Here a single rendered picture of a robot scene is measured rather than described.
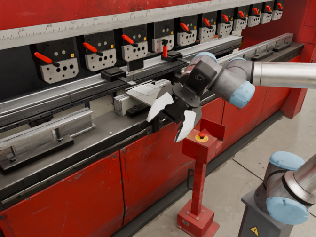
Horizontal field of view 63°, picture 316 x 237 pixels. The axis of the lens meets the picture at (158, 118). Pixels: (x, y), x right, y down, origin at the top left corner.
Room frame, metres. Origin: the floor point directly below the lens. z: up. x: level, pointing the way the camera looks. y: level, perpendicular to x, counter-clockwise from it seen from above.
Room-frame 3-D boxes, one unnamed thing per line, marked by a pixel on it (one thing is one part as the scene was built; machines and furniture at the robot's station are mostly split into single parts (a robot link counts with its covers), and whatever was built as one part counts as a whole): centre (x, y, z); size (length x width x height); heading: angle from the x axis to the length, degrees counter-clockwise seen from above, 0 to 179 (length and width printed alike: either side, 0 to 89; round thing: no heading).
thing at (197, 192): (1.19, -0.26, 0.39); 0.05 x 0.05 x 0.54; 52
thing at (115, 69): (1.46, 0.22, 1.01); 0.26 x 0.12 x 0.05; 44
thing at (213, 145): (1.19, -0.26, 0.75); 0.20 x 0.16 x 0.18; 142
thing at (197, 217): (1.19, -0.26, 0.13); 0.10 x 0.10 x 0.01; 52
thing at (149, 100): (1.23, 0.02, 1.00); 0.26 x 0.18 x 0.01; 44
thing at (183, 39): (1.59, -0.15, 1.26); 0.15 x 0.09 x 0.17; 134
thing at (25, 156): (0.88, 0.52, 0.89); 0.30 x 0.05 x 0.03; 134
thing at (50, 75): (1.04, 0.43, 1.26); 0.15 x 0.09 x 0.17; 134
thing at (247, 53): (2.21, -0.79, 0.92); 1.67 x 0.06 x 0.10; 134
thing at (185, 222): (1.17, -0.28, 0.06); 0.25 x 0.20 x 0.12; 52
